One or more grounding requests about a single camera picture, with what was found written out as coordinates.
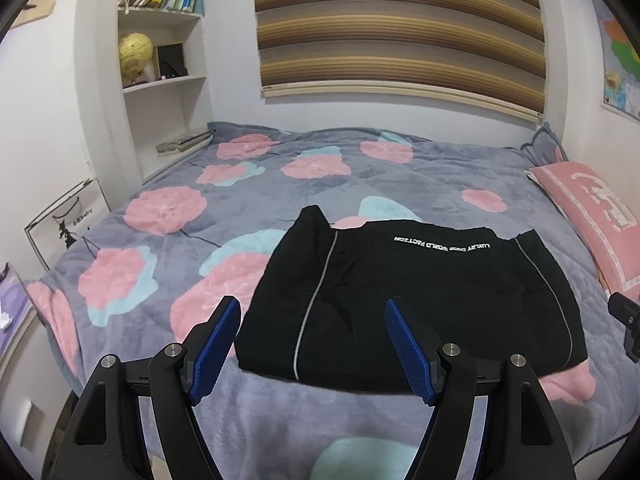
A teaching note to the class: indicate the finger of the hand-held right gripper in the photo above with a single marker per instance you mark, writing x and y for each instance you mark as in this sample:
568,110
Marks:
627,310

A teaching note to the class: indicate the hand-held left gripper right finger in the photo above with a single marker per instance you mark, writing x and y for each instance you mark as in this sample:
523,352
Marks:
407,350

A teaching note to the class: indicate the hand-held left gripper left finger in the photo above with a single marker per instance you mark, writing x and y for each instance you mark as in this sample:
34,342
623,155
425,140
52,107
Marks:
215,350

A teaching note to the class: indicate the black jacket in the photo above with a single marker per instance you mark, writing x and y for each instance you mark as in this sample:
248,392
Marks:
425,300

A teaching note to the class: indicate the pink pillow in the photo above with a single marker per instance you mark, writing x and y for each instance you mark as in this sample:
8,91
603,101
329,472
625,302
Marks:
590,210

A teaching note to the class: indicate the floral fleece blanket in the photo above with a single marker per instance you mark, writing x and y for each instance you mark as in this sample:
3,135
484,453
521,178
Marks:
300,195

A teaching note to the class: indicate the grey pillow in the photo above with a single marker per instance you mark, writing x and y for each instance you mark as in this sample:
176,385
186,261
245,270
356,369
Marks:
545,142

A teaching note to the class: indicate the white paper bag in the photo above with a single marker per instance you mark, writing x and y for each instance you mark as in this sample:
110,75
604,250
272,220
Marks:
65,220

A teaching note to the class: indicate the purple box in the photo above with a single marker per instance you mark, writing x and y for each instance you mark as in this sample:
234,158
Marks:
12,310

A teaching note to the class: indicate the yellow globe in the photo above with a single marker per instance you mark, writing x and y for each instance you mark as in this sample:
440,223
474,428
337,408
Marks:
135,52

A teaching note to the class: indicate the striped window blind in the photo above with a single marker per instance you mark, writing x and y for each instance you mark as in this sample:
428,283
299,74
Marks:
395,30

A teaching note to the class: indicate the white wall bookshelf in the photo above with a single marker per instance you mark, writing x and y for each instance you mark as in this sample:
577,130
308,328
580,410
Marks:
165,110

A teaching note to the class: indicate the wall map poster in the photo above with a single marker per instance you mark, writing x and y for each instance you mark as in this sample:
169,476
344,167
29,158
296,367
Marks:
620,60

